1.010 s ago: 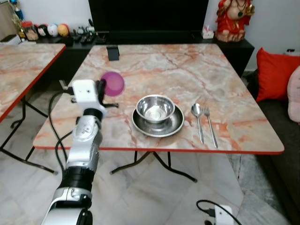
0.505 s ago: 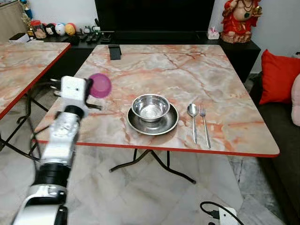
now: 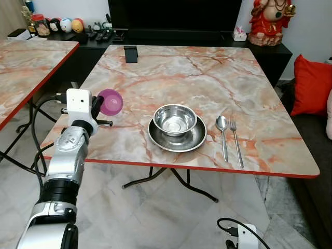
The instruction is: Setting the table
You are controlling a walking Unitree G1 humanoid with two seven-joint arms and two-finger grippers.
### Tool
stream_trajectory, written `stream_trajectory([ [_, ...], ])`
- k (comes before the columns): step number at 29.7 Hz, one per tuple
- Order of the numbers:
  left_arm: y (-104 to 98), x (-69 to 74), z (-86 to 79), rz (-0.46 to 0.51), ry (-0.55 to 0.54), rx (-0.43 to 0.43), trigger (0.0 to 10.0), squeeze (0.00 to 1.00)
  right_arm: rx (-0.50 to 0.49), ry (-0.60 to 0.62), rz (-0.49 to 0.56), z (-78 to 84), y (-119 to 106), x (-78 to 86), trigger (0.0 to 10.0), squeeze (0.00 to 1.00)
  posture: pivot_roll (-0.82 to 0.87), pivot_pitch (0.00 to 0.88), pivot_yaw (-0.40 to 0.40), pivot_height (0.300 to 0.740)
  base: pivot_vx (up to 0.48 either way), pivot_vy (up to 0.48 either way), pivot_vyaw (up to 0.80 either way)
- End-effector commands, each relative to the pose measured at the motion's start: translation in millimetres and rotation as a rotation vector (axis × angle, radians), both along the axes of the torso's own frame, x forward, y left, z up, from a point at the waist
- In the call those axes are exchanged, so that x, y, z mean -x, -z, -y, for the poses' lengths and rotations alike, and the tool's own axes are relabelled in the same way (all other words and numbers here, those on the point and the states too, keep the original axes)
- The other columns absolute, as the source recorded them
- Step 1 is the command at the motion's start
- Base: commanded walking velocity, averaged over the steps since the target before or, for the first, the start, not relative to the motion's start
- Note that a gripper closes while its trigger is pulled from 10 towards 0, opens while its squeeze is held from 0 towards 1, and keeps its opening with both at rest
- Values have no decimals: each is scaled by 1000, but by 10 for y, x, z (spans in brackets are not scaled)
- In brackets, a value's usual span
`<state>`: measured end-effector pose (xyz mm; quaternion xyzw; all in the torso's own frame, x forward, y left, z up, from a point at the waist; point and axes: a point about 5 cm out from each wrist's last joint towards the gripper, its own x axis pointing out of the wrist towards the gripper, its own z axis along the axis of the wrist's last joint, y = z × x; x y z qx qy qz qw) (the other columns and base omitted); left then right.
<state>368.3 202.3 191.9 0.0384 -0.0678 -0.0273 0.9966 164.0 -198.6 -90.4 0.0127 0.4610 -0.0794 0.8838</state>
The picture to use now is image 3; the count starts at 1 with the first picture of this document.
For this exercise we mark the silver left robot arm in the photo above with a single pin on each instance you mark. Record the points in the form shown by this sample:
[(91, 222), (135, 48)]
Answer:
[(65, 155)]

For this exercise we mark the dark grey sofa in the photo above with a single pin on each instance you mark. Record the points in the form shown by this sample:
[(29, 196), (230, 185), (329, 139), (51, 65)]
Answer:
[(311, 166)]

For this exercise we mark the red cushion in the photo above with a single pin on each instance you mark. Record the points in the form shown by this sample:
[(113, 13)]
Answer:
[(311, 85)]

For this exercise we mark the red gold buddha statue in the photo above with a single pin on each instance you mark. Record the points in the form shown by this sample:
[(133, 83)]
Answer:
[(267, 23)]

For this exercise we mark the steel bowl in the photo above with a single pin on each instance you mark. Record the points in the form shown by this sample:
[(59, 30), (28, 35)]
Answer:
[(175, 118)]

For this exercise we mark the small white pink bunny figure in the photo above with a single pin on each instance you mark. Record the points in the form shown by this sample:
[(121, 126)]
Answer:
[(239, 34)]

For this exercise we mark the steel plate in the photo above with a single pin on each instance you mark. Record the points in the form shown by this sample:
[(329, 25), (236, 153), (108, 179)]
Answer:
[(179, 143)]

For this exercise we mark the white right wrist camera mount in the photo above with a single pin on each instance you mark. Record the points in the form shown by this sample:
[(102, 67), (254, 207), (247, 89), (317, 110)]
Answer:
[(248, 237)]

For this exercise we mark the marble pattern side table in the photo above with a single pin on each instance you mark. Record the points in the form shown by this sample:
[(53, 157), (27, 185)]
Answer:
[(26, 72)]

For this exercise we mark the steel fork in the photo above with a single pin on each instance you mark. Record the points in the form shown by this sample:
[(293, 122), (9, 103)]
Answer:
[(236, 142)]

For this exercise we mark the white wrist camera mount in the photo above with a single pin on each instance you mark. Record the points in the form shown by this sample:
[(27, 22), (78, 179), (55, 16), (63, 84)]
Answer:
[(79, 104), (248, 237)]

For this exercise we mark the black remote control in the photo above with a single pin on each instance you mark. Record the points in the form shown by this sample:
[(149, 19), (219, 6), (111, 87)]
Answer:
[(101, 35)]

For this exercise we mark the white egg toy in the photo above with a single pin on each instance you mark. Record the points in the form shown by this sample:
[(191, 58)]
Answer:
[(66, 25)]

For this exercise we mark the white box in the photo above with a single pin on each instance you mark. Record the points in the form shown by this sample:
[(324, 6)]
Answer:
[(18, 34)]

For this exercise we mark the black television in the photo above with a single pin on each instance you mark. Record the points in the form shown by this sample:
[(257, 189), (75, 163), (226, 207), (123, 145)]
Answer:
[(174, 14)]

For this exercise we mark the steel spoon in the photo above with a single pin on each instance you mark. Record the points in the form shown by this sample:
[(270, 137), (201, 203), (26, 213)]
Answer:
[(222, 123)]

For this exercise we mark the black tv console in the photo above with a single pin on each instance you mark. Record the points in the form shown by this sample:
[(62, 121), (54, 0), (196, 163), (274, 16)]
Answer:
[(270, 59)]

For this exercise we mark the pink cushion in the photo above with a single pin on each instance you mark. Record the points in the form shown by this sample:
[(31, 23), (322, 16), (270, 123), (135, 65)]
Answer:
[(329, 116)]

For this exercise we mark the red lid glass jar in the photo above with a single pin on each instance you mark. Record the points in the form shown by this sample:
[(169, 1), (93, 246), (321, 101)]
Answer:
[(40, 26)]

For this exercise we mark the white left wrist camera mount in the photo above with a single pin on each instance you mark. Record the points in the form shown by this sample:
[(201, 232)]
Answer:
[(79, 104)]

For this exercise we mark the purple plastic cup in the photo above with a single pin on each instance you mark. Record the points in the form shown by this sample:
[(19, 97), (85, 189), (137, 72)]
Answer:
[(112, 102)]

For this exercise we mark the yellow egg toy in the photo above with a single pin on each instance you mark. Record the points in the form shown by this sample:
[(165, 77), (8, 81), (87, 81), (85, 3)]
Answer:
[(77, 25)]

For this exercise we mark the black egg toy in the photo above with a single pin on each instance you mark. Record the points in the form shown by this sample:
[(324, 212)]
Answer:
[(54, 25)]

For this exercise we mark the black metal table legs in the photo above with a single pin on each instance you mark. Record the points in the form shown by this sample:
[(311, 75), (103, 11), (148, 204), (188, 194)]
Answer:
[(179, 179)]

